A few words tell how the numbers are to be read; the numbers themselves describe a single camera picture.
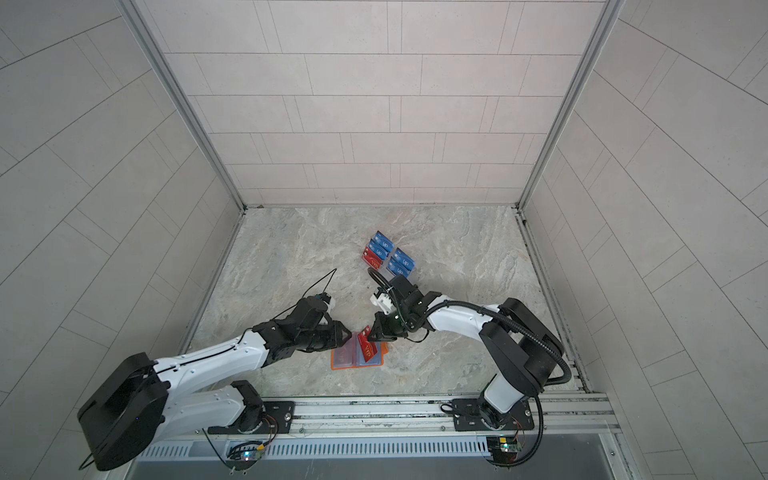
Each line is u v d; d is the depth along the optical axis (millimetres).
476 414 632
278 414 708
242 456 652
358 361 793
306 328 646
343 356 804
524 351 438
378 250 953
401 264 913
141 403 394
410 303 673
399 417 723
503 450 679
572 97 851
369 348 782
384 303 785
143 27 733
